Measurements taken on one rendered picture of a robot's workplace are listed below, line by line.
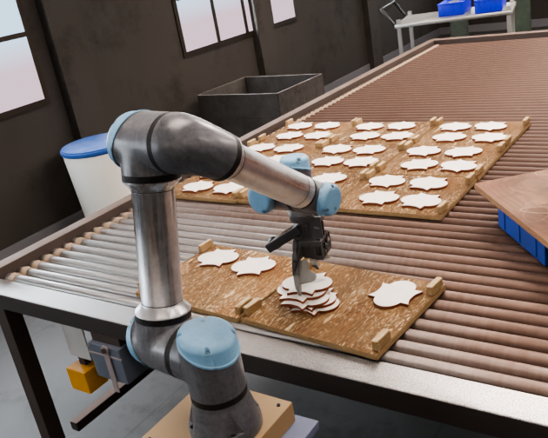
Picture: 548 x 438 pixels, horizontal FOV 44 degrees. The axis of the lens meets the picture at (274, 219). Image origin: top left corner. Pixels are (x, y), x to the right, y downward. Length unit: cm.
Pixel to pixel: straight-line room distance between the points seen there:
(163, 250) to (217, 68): 575
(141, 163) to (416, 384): 73
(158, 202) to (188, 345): 28
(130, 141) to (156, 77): 507
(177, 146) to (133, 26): 502
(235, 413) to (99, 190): 390
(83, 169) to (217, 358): 392
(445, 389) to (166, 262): 63
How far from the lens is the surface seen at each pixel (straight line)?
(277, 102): 596
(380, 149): 293
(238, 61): 731
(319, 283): 178
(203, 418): 138
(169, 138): 122
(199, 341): 130
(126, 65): 611
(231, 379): 133
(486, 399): 144
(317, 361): 159
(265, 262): 204
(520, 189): 211
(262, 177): 133
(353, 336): 162
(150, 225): 133
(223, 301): 188
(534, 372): 152
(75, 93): 560
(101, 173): 508
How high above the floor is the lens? 180
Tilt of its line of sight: 21 degrees down
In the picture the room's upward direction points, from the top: 10 degrees counter-clockwise
